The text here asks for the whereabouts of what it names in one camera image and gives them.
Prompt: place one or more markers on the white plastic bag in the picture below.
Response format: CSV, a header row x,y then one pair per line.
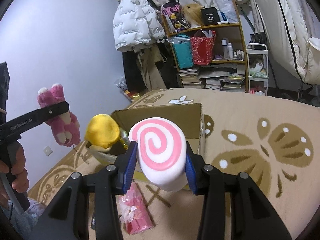
x,y
225,5

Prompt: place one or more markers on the red bag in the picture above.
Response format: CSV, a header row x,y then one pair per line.
x,y
201,50

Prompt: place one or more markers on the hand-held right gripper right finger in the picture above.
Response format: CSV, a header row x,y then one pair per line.
x,y
191,177

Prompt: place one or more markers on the white trolley cart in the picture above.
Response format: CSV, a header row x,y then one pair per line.
x,y
257,46

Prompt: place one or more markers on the black box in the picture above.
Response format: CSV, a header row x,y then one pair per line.
x,y
210,16

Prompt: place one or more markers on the white wall socket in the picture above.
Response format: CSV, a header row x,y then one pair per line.
x,y
47,151

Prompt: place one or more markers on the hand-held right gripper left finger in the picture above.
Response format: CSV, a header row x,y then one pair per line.
x,y
128,170

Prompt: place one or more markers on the pink plastic packet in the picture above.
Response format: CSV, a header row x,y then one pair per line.
x,y
136,212

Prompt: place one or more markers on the pink swirl plush pillow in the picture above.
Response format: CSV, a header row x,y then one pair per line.
x,y
157,142

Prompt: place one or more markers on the teal bag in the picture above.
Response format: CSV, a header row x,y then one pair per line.
x,y
182,55

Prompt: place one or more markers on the clear plastic bag of toys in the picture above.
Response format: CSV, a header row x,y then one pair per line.
x,y
123,85

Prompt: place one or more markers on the cardboard box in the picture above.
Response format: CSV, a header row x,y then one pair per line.
x,y
160,112

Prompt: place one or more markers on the wooden shelf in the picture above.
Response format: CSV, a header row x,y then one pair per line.
x,y
212,27

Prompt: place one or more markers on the light blue fuzzy clothing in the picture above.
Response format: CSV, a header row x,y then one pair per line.
x,y
27,217

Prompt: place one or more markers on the black coat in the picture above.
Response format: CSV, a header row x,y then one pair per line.
x,y
131,75

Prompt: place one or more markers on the pile of books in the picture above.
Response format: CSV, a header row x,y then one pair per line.
x,y
215,81

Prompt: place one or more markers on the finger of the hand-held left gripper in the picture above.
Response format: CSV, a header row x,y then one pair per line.
x,y
37,117

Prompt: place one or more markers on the beige pants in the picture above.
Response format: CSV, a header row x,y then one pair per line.
x,y
150,75

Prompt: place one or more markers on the blonde wig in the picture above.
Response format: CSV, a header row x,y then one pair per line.
x,y
192,15

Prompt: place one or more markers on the row of toiletry bottles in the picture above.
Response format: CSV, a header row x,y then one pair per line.
x,y
230,50

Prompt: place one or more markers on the white puffer jacket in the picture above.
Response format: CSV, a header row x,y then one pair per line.
x,y
135,22

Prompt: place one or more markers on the pink and black patterned bag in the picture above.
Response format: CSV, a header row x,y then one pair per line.
x,y
175,17

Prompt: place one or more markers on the person's left hand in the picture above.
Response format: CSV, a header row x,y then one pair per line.
x,y
20,175

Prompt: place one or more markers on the pink bear plush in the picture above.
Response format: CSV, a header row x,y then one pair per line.
x,y
67,126

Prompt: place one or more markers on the yellow turtle plush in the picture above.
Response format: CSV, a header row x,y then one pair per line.
x,y
102,130

